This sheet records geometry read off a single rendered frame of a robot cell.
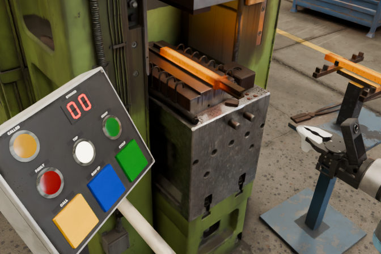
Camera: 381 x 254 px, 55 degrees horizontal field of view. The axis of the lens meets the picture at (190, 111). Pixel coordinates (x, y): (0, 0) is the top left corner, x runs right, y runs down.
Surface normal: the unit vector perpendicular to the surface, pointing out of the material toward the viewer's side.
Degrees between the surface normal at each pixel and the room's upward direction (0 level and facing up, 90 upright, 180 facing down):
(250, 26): 90
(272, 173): 0
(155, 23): 90
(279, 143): 0
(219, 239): 0
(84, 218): 60
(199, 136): 90
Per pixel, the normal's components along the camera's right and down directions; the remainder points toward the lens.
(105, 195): 0.80, -0.19
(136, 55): 0.64, 0.44
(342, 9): -0.76, 0.34
